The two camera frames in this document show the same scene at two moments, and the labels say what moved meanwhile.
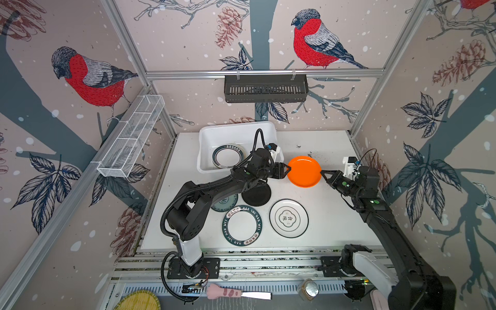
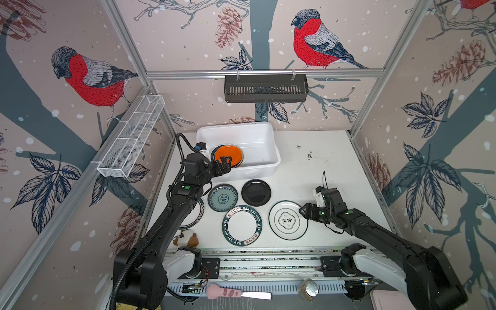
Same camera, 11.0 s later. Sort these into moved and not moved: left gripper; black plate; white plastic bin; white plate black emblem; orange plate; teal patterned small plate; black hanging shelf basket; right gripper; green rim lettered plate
Moved: left gripper; orange plate; right gripper
Not moved: white plate black emblem; black plate; black hanging shelf basket; green rim lettered plate; white plastic bin; teal patterned small plate
